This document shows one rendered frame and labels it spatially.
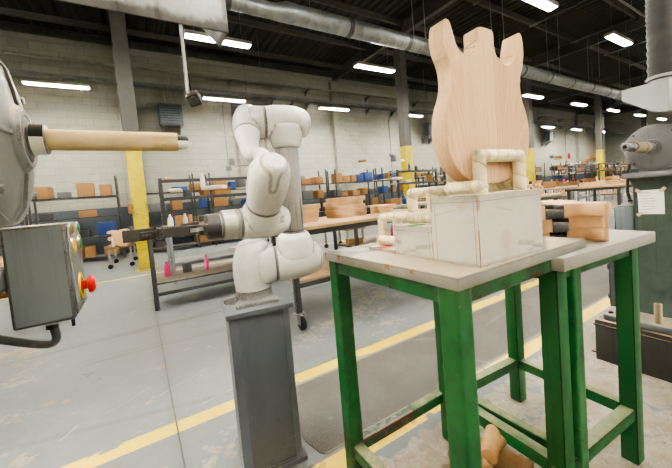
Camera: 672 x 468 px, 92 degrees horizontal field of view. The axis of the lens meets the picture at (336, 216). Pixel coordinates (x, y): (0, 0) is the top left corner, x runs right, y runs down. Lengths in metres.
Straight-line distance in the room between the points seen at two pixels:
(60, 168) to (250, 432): 10.81
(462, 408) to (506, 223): 0.45
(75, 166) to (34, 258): 10.99
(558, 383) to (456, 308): 0.59
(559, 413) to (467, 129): 0.92
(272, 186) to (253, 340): 0.77
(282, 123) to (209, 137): 10.78
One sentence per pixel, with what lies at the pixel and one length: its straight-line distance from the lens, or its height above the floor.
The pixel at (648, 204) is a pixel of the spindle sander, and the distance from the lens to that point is 2.53.
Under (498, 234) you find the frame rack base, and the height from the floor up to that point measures 1.00.
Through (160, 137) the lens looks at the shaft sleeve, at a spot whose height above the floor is 1.25.
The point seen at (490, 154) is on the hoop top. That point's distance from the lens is 0.89.
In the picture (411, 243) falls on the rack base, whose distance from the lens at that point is 0.98.
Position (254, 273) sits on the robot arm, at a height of 0.84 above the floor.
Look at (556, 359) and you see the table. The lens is 1.27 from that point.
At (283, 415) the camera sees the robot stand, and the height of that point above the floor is 0.22.
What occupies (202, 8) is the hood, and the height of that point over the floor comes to 1.41.
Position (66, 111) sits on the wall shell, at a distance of 12.13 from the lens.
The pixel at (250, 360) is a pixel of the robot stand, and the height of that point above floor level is 0.50.
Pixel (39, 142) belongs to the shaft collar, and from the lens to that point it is 0.65.
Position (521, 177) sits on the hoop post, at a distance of 1.00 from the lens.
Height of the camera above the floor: 1.12
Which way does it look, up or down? 3 degrees down
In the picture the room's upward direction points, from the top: 5 degrees counter-clockwise
